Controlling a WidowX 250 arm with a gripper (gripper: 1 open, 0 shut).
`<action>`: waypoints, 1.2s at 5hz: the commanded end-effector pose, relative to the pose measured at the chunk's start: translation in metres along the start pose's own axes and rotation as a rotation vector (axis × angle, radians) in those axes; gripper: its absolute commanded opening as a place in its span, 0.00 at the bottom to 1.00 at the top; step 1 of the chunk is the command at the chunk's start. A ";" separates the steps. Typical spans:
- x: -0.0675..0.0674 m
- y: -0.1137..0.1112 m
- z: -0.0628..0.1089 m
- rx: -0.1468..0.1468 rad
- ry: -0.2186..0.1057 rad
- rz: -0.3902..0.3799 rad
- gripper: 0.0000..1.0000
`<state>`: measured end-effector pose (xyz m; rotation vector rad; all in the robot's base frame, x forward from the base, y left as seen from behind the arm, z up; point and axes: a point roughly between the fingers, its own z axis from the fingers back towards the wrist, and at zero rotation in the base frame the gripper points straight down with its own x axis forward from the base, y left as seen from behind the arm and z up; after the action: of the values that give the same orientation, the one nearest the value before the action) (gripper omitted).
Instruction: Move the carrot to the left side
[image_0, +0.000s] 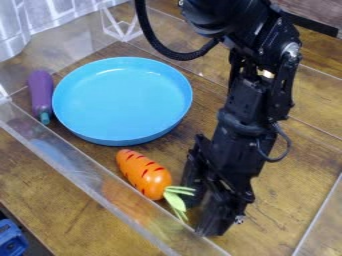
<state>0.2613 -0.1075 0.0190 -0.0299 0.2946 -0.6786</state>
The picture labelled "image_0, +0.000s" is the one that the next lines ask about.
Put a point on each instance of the blue object at corner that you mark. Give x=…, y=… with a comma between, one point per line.
x=14, y=243

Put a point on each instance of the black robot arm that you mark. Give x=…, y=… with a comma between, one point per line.
x=263, y=43

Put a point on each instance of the orange toy carrot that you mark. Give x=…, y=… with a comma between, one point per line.
x=153, y=181

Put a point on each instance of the blue round plate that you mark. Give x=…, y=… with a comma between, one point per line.
x=122, y=101

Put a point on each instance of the purple toy eggplant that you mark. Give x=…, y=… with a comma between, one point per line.
x=40, y=84

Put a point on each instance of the dark wooden furniture edge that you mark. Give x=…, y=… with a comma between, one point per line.
x=314, y=25

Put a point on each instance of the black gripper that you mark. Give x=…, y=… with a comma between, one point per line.
x=221, y=166

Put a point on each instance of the clear acrylic enclosure wall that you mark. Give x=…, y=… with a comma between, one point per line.
x=63, y=189

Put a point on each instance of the white patterned curtain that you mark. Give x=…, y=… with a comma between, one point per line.
x=27, y=17

